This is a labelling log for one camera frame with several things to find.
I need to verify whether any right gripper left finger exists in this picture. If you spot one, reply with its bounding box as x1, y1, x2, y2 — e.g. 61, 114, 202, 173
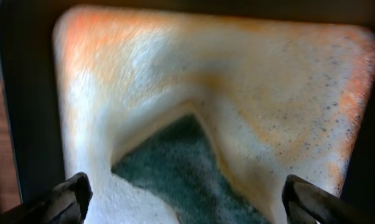
0, 172, 93, 224

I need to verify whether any black tray with soapy water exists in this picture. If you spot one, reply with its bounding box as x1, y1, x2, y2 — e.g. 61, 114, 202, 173
0, 0, 375, 215

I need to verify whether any green yellow sponge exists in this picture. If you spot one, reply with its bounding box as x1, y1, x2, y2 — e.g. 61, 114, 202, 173
111, 103, 268, 223

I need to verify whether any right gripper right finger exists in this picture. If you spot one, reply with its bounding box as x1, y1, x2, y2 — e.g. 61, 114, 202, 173
282, 174, 375, 224

